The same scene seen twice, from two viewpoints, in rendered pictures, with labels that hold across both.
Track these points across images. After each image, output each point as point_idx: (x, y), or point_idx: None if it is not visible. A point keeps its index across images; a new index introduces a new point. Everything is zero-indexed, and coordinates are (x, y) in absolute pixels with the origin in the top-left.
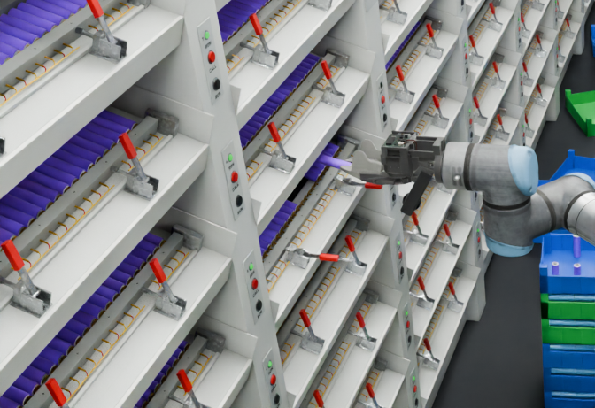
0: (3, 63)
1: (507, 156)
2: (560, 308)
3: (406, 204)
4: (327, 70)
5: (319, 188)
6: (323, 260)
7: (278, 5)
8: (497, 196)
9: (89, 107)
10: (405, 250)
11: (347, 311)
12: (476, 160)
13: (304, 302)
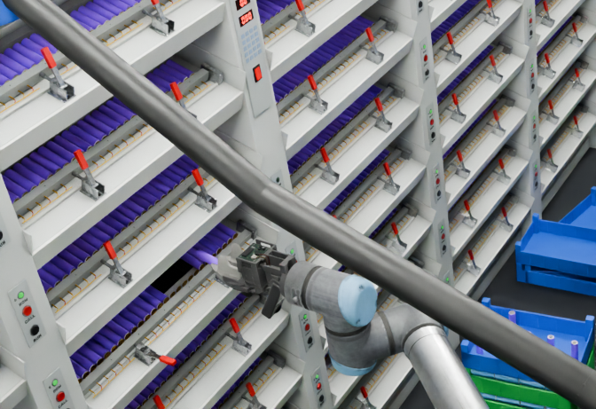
0: None
1: (339, 288)
2: (482, 383)
3: (264, 309)
4: (197, 177)
5: (194, 279)
6: (209, 337)
7: (133, 126)
8: (330, 323)
9: None
10: (317, 320)
11: (216, 391)
12: (312, 287)
13: (173, 381)
